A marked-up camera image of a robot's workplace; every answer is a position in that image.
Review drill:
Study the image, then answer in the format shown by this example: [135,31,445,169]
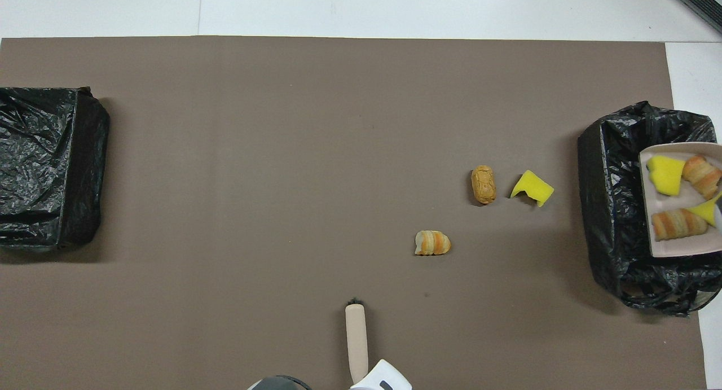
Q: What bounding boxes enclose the beige hand brush black bristles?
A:
[345,298,369,385]

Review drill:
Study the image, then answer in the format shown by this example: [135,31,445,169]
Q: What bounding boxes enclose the orange striped croissant toy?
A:
[415,230,452,256]
[651,208,709,242]

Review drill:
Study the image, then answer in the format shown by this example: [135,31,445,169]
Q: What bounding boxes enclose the beige plastic dustpan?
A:
[640,142,722,258]

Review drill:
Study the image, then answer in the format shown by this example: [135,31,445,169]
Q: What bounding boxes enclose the pale croissant toy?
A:
[682,155,722,200]

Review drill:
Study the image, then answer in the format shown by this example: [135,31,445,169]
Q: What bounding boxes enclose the green and yellow sponge piece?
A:
[686,191,722,228]

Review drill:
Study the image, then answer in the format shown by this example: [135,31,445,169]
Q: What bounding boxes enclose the black bag lined bin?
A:
[578,100,722,317]
[0,86,111,252]

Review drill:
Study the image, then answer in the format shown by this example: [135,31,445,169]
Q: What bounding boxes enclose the brown paper table mat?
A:
[0,36,707,390]

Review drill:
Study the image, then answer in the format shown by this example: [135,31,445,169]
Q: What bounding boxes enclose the brown peanut shaped bread toy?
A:
[471,165,498,205]

